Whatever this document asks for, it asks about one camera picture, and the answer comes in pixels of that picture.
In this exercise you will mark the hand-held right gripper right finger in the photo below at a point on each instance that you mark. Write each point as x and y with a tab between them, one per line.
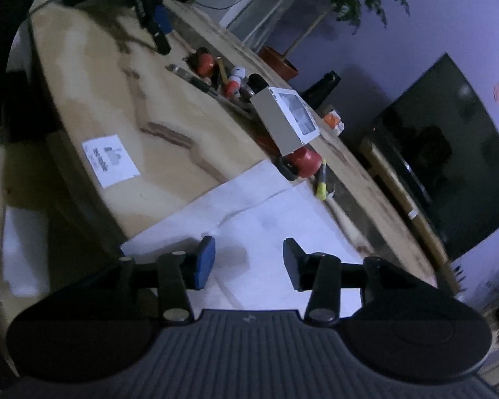
293	266

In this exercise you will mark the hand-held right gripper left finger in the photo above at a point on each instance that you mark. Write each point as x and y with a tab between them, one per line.
203	266

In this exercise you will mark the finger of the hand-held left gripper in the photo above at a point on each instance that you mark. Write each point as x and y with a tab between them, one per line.
164	20

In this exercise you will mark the small metal tube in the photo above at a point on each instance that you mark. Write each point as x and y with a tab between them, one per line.
222	72

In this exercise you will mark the yellow marker pen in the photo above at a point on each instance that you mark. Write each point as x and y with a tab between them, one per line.
322	183

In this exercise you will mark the white red glue tube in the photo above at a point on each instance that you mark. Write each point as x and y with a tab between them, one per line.
233	83

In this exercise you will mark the small red black gadget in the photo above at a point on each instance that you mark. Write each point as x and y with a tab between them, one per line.
206	63

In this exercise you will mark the silver metal tool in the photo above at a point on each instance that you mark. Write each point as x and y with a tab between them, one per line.
199	83

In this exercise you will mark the sheer curtain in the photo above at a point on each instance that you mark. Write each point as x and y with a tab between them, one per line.
253	4

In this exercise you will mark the red round object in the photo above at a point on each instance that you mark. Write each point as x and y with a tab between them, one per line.
305	162

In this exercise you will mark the black oval case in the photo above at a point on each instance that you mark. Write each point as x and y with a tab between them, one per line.
255	82

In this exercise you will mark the terracotta plant pot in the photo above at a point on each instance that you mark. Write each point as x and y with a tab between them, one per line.
280	62

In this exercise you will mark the wooden television stand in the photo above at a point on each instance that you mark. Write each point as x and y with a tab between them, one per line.
403	199

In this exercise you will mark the white printed card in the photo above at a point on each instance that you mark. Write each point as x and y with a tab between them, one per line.
112	160

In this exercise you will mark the white cardboard box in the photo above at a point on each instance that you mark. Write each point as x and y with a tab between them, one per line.
274	124

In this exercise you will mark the orange tissue pack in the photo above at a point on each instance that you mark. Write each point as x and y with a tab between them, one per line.
332	122

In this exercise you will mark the person's black trouser leg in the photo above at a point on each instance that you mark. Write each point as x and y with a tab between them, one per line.
0	50

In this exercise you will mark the black speaker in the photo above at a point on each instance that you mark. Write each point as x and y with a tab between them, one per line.
322	89

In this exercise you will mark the flat screen television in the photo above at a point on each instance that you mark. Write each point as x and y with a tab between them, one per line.
449	153

